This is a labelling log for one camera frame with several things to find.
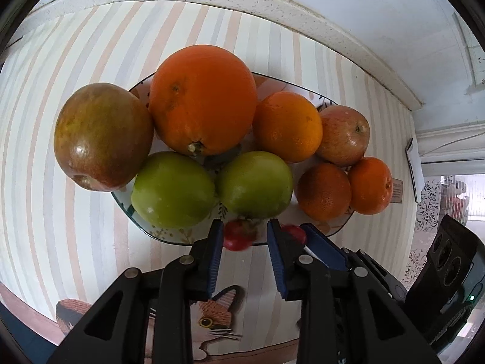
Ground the striped cat-print cloth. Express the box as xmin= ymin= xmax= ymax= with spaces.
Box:
xmin=0 ymin=0 xmax=422 ymax=364

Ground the green apple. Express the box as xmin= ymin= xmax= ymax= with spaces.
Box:
xmin=131 ymin=151 xmax=217 ymax=229
xmin=215 ymin=151 xmax=294 ymax=220

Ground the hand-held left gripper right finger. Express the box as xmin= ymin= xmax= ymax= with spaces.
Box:
xmin=266 ymin=218 xmax=440 ymax=364

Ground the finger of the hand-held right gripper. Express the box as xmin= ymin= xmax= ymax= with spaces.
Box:
xmin=302 ymin=224 xmax=408 ymax=306

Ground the folded white paper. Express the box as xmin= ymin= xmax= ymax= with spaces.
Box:
xmin=405 ymin=136 xmax=425 ymax=204

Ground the frosted glass sliding door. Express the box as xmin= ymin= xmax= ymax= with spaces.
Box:
xmin=402 ymin=124 xmax=485 ymax=292

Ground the large orange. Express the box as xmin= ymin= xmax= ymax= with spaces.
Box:
xmin=149 ymin=45 xmax=258 ymax=156

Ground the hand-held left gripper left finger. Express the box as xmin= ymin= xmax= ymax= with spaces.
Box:
xmin=47 ymin=219 xmax=225 ymax=364

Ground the red-brown apple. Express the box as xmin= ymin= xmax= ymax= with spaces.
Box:
xmin=54 ymin=83 xmax=154 ymax=192
xmin=315 ymin=105 xmax=370 ymax=167

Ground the oval bird-print ceramic plate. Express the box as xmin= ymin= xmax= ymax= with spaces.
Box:
xmin=110 ymin=71 xmax=357 ymax=246

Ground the small brown card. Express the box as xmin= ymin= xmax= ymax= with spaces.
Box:
xmin=390 ymin=178 xmax=404 ymax=204

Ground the red cherry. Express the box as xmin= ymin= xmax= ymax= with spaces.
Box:
xmin=223 ymin=219 xmax=263 ymax=251
xmin=282 ymin=225 xmax=307 ymax=247

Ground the small dark orange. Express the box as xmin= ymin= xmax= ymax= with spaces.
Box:
xmin=296 ymin=162 xmax=353 ymax=222

